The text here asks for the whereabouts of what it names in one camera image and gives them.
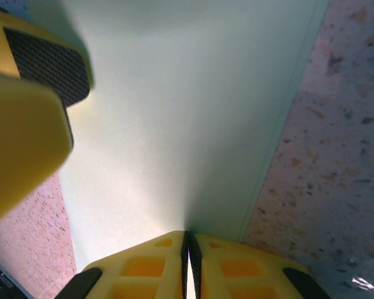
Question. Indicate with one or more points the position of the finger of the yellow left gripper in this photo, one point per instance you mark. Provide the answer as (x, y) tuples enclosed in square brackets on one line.
[(43, 62), (18, 140)]

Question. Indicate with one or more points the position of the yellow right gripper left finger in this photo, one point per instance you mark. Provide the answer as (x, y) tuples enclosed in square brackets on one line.
[(137, 271)]

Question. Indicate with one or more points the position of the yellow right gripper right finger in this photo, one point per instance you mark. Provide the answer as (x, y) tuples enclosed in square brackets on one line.
[(243, 274)]

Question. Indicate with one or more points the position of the light green paper sheet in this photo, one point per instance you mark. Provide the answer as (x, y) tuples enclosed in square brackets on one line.
[(174, 109)]

